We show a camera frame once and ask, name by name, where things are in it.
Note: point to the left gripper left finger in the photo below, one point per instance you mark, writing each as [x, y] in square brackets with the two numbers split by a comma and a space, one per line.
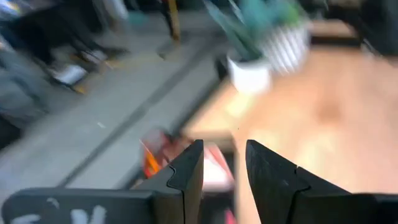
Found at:
[124, 208]

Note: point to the green plant in triangle-patterned pot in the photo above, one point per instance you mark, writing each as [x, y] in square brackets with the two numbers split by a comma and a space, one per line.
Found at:
[287, 46]

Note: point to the snake plant in white pot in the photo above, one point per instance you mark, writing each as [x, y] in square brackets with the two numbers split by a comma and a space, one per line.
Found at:
[248, 76]

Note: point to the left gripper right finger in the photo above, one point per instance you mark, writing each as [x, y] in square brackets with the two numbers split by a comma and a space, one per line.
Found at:
[311, 205]

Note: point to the black mesh desk organizer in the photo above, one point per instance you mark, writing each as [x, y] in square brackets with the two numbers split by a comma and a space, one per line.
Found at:
[217, 205]

